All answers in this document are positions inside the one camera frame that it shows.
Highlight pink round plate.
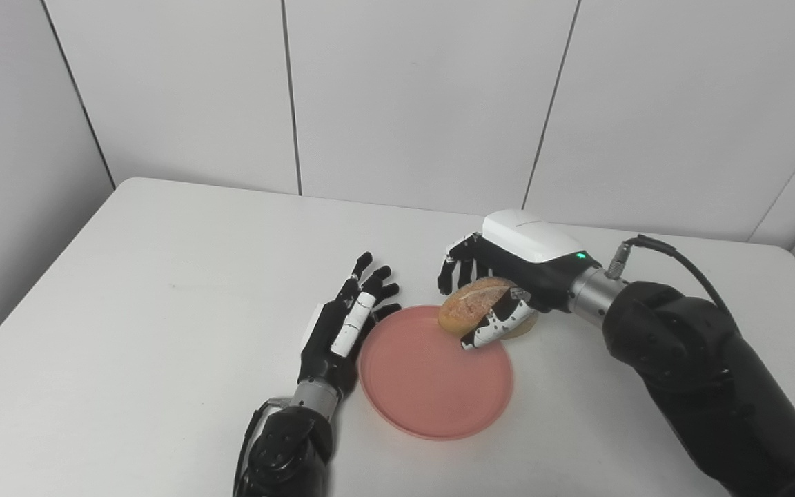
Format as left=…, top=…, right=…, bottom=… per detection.
left=359, top=305, right=514, bottom=441

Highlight golden bread roll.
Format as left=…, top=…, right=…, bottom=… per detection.
left=438, top=277, right=539, bottom=340

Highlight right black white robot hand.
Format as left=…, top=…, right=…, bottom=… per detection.
left=437, top=210, right=602, bottom=351

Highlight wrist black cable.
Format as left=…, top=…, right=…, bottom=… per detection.
left=605, top=235, right=741, bottom=327
left=233, top=396, right=293, bottom=497

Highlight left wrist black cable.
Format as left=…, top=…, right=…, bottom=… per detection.
left=233, top=396, right=293, bottom=497

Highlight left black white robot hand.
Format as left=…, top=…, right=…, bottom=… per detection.
left=297, top=252, right=403, bottom=401

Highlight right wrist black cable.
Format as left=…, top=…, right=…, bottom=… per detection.
left=605, top=235, right=741, bottom=327

